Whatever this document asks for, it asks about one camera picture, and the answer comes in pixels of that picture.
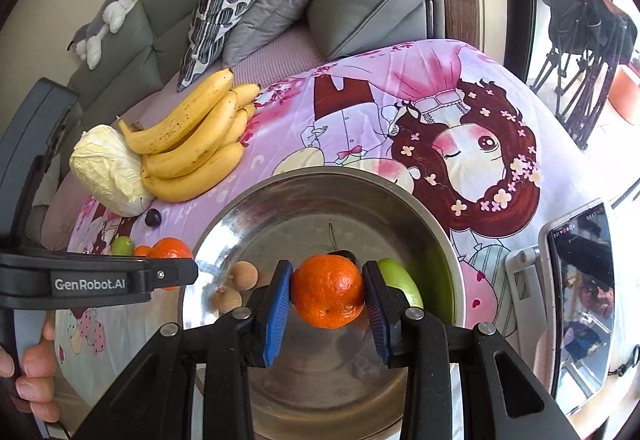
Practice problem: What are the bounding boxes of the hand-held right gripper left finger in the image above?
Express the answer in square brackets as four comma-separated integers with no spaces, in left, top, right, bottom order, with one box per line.
[72,260,294,440]

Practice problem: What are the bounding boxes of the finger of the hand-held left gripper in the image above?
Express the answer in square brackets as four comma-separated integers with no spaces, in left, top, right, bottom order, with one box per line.
[147,258,199,292]

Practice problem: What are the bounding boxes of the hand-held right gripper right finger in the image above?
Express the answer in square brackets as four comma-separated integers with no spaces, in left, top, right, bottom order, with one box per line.
[361,260,581,440]

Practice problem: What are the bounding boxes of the green mango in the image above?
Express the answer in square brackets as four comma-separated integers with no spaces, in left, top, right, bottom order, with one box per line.
[376,257,425,311]

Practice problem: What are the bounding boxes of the brown longan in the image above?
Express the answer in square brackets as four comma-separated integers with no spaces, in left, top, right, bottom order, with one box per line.
[214,286,243,316]
[230,261,260,291]

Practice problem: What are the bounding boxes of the large orange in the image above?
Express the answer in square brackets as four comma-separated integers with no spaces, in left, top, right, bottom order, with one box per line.
[290,254,366,330]
[148,237,194,292]

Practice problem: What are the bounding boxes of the dark purple plum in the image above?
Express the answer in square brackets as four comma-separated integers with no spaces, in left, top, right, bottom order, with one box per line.
[325,219,358,266]

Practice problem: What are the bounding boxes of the stainless steel bowl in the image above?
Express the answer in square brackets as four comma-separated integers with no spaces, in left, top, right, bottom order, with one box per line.
[177,166,466,440]

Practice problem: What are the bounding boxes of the person's left hand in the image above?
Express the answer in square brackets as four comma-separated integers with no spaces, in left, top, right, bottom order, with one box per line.
[0,311,61,417]

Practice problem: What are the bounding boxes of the yellow banana bunch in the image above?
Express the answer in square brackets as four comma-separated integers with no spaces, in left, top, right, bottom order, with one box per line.
[117,68,262,203]

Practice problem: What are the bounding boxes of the napa cabbage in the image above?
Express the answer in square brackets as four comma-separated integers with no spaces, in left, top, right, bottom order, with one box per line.
[69,124,156,217]

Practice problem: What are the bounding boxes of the smartphone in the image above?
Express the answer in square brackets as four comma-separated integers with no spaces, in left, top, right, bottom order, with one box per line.
[545,203,617,413]

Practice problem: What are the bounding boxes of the grey sofa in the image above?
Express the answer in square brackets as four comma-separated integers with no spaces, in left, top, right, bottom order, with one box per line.
[30,0,448,251]

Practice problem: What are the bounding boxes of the pink printed blanket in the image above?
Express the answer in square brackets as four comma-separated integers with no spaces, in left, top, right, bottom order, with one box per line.
[52,38,616,440]

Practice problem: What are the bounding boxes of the pink checked seat cover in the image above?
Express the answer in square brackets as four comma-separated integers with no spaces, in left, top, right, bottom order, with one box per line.
[232,28,326,84]

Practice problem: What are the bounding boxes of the grey and white plush toy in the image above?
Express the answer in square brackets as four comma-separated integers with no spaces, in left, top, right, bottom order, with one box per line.
[67,0,137,70]

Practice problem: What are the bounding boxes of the black and white patterned pillow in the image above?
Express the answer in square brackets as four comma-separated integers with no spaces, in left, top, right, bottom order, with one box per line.
[176,0,290,94]

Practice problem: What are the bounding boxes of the grey fabric pillow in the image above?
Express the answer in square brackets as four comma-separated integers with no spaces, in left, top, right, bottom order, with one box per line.
[221,0,349,70]

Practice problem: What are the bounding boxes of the grey leather cushion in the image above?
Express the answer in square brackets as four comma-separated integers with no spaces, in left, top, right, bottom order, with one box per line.
[306,0,448,61]

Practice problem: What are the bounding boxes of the orange flower pot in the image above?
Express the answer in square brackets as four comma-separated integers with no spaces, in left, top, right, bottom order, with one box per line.
[611,63,640,123]

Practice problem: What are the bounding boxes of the charging cable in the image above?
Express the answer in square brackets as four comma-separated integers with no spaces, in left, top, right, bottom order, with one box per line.
[607,345,640,378]

